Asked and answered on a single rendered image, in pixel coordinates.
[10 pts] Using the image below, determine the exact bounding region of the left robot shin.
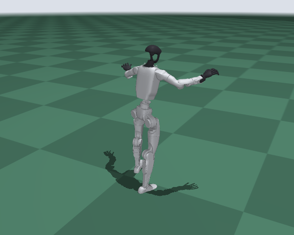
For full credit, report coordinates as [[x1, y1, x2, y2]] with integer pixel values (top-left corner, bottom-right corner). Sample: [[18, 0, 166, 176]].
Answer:
[[132, 138, 142, 167]]

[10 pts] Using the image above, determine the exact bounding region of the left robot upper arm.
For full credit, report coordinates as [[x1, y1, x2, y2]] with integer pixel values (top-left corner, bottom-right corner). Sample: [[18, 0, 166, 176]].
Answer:
[[124, 66, 139, 79]]

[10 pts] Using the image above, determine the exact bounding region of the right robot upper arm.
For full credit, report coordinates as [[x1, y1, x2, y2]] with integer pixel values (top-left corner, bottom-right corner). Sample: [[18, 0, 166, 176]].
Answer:
[[155, 70, 185, 90]]

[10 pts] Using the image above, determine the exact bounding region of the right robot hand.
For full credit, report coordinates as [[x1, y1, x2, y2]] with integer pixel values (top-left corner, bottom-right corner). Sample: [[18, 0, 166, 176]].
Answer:
[[199, 68, 219, 83]]

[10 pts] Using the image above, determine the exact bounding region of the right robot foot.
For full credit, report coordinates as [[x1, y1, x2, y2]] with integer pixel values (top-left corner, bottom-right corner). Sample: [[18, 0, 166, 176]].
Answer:
[[138, 184, 157, 194]]

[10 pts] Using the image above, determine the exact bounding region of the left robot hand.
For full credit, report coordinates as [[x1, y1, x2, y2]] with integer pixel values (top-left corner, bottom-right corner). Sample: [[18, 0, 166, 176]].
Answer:
[[122, 63, 132, 71]]

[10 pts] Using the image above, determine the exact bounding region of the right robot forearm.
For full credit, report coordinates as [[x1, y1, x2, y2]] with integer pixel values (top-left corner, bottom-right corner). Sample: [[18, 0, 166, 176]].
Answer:
[[178, 76, 203, 87]]

